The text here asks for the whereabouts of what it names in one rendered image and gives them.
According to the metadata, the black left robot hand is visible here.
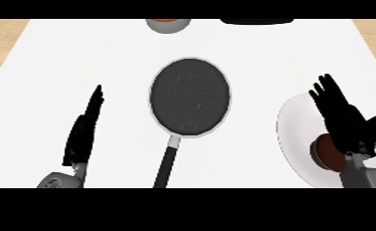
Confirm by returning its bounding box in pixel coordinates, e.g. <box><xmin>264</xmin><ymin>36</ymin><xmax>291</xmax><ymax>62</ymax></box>
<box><xmin>62</xmin><ymin>84</ymin><xmax>107</xmax><ymax>167</ymax></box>

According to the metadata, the grey bowl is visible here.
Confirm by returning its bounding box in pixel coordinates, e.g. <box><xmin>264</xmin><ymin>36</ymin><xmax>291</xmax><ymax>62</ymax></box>
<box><xmin>145</xmin><ymin>18</ymin><xmax>192</xmax><ymax>35</ymax></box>

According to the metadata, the black appliance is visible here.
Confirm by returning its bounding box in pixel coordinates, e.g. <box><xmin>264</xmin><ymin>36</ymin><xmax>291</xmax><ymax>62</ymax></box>
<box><xmin>219</xmin><ymin>18</ymin><xmax>295</xmax><ymax>26</ymax></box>

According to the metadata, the dark grey frying pan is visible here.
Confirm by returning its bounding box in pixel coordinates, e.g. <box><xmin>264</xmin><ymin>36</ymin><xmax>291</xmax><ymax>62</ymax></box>
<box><xmin>148</xmin><ymin>56</ymin><xmax>233</xmax><ymax>189</ymax></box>

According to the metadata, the white plate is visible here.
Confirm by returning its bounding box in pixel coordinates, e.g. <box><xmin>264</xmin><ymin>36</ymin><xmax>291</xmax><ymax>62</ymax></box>
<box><xmin>275</xmin><ymin>93</ymin><xmax>376</xmax><ymax>189</ymax></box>

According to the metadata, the dark red tomato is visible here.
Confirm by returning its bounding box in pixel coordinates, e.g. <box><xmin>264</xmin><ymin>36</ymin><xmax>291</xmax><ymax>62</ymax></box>
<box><xmin>309</xmin><ymin>133</ymin><xmax>348</xmax><ymax>173</ymax></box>

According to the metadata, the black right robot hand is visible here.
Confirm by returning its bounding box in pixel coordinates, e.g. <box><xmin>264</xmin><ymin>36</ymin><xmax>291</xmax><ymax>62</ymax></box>
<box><xmin>307</xmin><ymin>73</ymin><xmax>376</xmax><ymax>156</ymax></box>

